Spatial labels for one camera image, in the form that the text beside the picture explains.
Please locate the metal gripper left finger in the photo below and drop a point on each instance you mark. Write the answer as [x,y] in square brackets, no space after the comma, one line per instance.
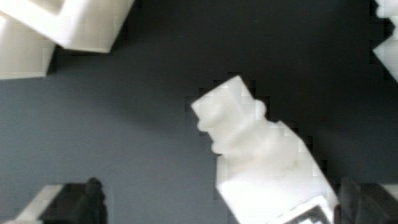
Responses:
[66,204]

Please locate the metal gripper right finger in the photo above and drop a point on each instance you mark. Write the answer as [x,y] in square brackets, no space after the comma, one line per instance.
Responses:
[368,203]

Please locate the white square table top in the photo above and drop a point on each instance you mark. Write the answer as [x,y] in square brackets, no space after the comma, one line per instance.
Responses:
[45,23]

